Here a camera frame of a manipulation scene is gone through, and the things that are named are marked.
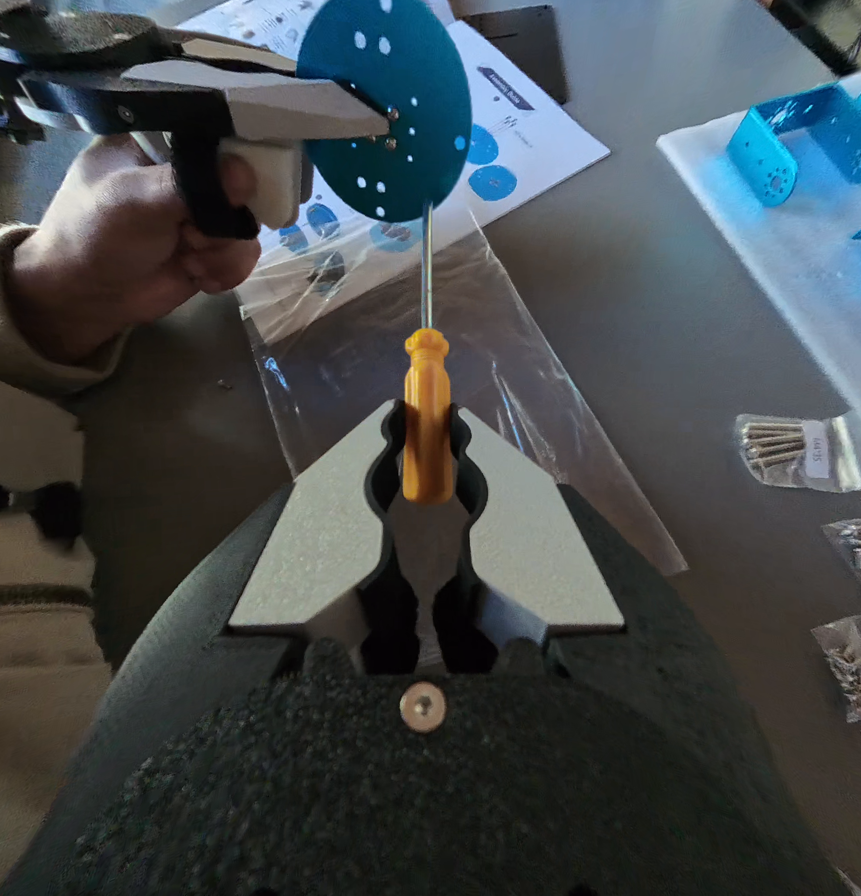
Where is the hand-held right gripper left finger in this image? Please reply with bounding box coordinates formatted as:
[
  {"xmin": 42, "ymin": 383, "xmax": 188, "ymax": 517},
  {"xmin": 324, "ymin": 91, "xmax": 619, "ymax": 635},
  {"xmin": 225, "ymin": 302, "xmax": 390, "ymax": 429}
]
[{"xmin": 229, "ymin": 399, "xmax": 419, "ymax": 674}]

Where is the yellow handled screwdriver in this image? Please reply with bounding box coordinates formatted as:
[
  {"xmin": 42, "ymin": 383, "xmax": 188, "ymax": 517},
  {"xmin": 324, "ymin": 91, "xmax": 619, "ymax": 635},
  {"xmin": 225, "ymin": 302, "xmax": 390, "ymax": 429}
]
[{"xmin": 403, "ymin": 199, "xmax": 454, "ymax": 506}]

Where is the clear bag of short screws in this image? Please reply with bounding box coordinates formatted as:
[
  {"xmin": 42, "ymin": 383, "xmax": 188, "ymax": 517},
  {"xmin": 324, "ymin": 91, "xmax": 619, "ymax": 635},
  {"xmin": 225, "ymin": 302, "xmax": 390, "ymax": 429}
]
[{"xmin": 822, "ymin": 517, "xmax": 861, "ymax": 588}]

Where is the person's left hand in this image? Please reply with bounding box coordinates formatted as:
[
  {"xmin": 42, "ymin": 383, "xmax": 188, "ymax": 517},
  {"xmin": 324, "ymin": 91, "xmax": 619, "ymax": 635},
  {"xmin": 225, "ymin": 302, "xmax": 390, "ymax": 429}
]
[{"xmin": 11, "ymin": 133, "xmax": 264, "ymax": 365}]

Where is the printed assembly guide sheet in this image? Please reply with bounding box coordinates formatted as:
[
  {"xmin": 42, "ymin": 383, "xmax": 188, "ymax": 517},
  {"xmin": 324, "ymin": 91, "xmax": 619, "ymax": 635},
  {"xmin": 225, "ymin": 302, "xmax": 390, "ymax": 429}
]
[{"xmin": 179, "ymin": 0, "xmax": 611, "ymax": 351}]

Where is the clear bag of long screws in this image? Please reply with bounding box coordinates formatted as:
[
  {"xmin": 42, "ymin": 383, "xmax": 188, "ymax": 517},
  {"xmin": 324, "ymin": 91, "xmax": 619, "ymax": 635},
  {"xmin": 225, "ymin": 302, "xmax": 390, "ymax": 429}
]
[{"xmin": 735, "ymin": 412, "xmax": 861, "ymax": 493}]

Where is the person's left forearm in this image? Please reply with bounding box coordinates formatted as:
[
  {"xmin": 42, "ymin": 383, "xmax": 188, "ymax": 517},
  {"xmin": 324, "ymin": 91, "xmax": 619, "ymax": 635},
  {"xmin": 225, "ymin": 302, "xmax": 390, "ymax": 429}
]
[{"xmin": 0, "ymin": 223, "xmax": 134, "ymax": 393}]

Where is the blue round metal disc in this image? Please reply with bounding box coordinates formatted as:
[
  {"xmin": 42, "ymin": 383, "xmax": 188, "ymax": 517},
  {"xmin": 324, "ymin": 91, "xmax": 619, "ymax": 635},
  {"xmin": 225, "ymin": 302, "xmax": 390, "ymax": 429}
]
[{"xmin": 295, "ymin": 0, "xmax": 472, "ymax": 224}]

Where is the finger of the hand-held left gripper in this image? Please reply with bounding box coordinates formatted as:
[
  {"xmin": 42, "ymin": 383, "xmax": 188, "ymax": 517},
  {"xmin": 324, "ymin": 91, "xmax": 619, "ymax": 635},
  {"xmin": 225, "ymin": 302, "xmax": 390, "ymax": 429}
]
[
  {"xmin": 123, "ymin": 62, "xmax": 391, "ymax": 228},
  {"xmin": 175, "ymin": 35, "xmax": 299, "ymax": 77}
]

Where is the black flat case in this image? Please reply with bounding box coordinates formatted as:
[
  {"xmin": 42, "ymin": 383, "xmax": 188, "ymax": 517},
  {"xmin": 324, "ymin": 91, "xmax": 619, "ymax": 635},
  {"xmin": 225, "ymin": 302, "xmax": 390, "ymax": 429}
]
[{"xmin": 450, "ymin": 3, "xmax": 568, "ymax": 105}]

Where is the clear bag of tiny screws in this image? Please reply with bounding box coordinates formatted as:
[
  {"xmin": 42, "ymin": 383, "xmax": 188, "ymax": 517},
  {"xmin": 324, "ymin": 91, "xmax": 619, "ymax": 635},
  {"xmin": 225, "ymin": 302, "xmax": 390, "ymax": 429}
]
[{"xmin": 810, "ymin": 615, "xmax": 861, "ymax": 737}]

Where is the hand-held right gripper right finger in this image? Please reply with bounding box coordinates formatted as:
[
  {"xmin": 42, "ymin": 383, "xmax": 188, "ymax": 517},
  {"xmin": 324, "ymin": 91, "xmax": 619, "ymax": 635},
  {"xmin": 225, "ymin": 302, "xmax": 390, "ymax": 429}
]
[{"xmin": 434, "ymin": 403, "xmax": 626, "ymax": 674}]

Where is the person's beige jacket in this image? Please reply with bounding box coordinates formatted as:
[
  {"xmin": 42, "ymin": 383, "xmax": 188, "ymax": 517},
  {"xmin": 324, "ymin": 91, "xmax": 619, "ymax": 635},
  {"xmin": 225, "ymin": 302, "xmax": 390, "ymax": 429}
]
[{"xmin": 0, "ymin": 378, "xmax": 117, "ymax": 890}]

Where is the white foam sheet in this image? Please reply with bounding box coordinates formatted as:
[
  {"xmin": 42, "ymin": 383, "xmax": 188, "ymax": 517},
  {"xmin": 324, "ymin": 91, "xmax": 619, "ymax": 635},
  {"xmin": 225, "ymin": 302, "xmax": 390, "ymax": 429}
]
[{"xmin": 656, "ymin": 91, "xmax": 861, "ymax": 421}]

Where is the clear plastic bag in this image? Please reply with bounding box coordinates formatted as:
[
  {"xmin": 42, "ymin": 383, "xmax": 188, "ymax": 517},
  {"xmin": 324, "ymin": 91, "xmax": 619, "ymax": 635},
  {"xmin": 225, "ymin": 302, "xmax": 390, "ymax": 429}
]
[{"xmin": 238, "ymin": 210, "xmax": 689, "ymax": 575}]

